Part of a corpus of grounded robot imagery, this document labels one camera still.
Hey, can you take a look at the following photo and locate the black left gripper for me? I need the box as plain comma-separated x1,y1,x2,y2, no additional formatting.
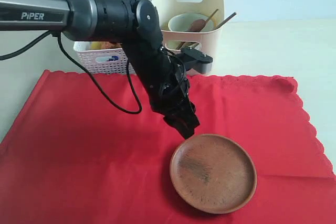
151,77,200,139

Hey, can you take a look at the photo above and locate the round wooden plate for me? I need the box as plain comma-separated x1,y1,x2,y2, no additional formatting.
170,134,257,214

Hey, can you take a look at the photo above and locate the wooden spoon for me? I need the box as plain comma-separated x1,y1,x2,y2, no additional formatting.
186,19,208,33

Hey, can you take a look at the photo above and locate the pale green ceramic bowl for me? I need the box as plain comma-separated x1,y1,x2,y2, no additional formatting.
167,13,214,49

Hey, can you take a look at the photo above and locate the blue white milk carton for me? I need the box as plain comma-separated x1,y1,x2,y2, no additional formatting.
96,56,119,63

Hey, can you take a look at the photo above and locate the breaded fried chicken piece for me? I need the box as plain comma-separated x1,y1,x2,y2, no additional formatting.
100,41,121,50

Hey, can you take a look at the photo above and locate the wooden chopstick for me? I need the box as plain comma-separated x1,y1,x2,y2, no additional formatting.
176,9,218,50
186,12,237,48

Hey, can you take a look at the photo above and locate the yellow lemon with sticker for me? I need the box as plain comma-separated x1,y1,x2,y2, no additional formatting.
90,41,102,50

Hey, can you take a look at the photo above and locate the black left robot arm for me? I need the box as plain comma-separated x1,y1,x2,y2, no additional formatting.
1,0,202,138

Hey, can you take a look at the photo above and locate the white perforated plastic basket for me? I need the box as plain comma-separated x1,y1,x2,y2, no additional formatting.
74,41,127,74

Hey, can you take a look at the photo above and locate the red scalloped tablecloth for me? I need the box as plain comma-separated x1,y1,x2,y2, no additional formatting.
1,71,335,223

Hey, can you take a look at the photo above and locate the cream plastic bin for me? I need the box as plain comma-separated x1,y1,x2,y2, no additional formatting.
152,0,225,61

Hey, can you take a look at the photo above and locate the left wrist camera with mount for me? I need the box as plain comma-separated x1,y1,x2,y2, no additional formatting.
176,47,213,74

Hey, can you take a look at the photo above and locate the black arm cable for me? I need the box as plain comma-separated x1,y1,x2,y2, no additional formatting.
0,0,190,115

